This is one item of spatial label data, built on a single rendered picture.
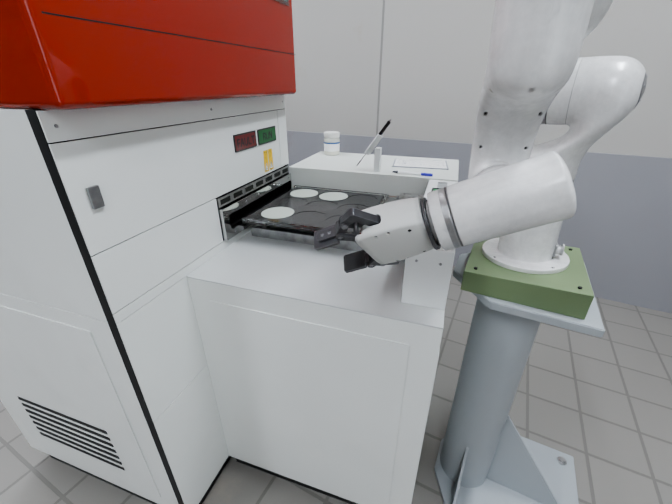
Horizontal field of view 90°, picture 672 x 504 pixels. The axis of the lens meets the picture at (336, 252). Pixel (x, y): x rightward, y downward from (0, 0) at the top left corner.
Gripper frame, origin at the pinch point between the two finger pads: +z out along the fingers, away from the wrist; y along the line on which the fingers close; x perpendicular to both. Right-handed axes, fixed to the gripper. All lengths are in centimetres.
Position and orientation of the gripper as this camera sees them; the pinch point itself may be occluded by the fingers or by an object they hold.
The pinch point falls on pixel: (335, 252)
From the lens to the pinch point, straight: 52.9
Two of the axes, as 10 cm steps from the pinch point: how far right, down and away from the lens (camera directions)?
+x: 0.3, 8.8, -4.8
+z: -8.7, 2.6, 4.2
